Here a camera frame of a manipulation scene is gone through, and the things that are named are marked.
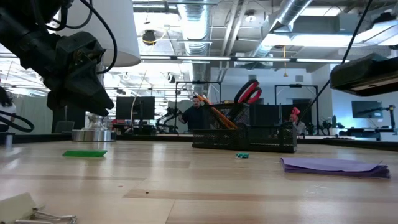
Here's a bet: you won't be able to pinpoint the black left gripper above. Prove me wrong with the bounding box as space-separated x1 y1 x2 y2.
43 30 115 118

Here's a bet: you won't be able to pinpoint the green eraser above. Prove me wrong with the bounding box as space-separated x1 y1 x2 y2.
62 149 108 158

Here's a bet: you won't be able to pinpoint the red-handled scissors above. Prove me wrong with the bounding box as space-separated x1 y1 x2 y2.
228 78 263 125

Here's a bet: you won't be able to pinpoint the orange pencil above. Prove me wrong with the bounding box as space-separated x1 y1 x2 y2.
200 95 239 131
193 91 239 131

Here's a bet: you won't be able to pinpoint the black mesh desk organizer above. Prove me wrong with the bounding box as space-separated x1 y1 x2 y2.
192 103 298 154

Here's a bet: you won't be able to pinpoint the black partition panel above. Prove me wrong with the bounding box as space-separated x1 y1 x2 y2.
52 105 87 131

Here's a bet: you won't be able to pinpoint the black background monitor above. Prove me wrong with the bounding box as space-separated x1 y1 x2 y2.
115 96 156 121

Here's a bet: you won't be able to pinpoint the person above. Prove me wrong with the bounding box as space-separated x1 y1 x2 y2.
292 119 308 137
0 86 17 133
181 95 208 132

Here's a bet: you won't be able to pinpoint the white shade table lamp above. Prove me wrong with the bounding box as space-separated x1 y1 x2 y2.
57 0 141 142

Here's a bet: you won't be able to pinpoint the red background object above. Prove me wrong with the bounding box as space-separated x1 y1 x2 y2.
290 106 301 124

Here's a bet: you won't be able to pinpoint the purple sticky note pad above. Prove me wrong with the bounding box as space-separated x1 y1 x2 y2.
280 157 391 180

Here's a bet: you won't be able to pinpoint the white binder clip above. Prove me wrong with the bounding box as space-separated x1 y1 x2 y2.
0 192 78 224

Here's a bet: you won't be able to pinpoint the long ceiling light strip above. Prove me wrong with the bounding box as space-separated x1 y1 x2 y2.
139 52 351 65

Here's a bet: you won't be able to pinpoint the wall-mounted monitor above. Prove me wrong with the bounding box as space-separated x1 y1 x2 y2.
351 100 384 119

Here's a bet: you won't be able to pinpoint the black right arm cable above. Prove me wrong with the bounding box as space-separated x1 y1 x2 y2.
297 0 374 125

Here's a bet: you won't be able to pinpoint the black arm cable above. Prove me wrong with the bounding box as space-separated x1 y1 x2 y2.
297 0 374 125
30 0 118 75

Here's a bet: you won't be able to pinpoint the black cable loop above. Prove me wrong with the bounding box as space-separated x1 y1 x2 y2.
0 111 35 133

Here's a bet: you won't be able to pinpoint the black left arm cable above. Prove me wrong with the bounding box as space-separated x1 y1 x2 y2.
30 0 118 75

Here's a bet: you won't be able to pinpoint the black background rig frame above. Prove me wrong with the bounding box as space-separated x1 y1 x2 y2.
275 83 319 122
175 80 222 103

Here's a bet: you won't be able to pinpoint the silver ventilation duct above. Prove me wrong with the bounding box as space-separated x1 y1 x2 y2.
177 0 212 100
248 0 313 63

